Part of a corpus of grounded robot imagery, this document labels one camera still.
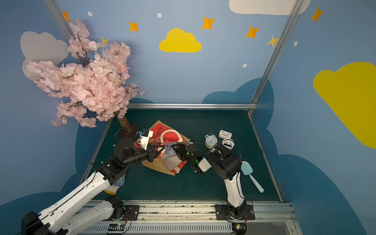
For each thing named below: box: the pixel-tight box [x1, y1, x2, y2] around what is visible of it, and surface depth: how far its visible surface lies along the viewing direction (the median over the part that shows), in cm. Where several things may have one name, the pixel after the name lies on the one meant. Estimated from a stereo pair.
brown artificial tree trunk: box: [114, 111, 133, 134], surface depth 103 cm
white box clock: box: [218, 129, 233, 140], surface depth 106 cm
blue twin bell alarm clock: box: [204, 132, 218, 150], surface depth 101 cm
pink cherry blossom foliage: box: [26, 20, 146, 128], surface depth 68 cm
